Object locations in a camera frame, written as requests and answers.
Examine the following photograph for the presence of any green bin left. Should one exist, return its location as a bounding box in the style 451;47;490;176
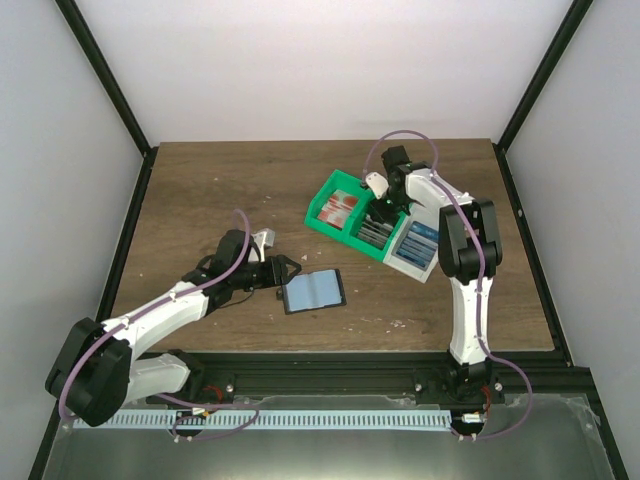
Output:
304;170;374;245

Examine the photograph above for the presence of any red credit cards stack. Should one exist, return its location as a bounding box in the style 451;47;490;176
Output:
317;189;359;230

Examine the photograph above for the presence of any light blue cable duct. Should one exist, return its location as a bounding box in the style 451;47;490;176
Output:
103;409;452;432

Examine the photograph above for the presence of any white bin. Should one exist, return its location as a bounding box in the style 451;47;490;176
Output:
383;204;439;283

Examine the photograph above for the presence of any purple cable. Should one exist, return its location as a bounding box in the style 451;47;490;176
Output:
360;129;534;441
58;208;261;444

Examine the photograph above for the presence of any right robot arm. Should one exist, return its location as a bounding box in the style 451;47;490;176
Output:
358;146;502;403

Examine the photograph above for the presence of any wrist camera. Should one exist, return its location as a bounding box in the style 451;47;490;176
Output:
248;228;276;263
364;172;389;200

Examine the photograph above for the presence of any black card holder wallet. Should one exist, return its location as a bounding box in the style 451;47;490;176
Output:
276;269;347;315

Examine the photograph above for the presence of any green bin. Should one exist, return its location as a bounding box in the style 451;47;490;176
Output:
304;170;374;245
345;196;408;262

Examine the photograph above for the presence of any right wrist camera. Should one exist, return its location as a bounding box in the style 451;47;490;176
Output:
364;172;389;200

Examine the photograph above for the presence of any green bin middle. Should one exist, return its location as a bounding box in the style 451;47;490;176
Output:
345;196;408;262

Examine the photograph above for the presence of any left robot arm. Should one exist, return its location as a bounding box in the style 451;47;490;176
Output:
45;229;302;427

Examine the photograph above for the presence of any dark green credit cards stack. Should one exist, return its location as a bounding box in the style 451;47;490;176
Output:
356;214;394;250

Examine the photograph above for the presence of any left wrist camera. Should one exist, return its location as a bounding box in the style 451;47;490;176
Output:
248;228;276;263

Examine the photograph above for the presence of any black aluminium frame rail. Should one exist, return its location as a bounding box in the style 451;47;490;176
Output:
139;352;481;401

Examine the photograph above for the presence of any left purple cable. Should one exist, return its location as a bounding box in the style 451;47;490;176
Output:
58;208;261;444

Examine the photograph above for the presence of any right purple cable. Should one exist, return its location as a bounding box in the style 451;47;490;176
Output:
360;129;534;441

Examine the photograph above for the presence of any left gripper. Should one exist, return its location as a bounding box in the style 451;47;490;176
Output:
232;255;302;291

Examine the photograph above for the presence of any blue credit cards stack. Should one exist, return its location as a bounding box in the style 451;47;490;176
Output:
393;221;439;271

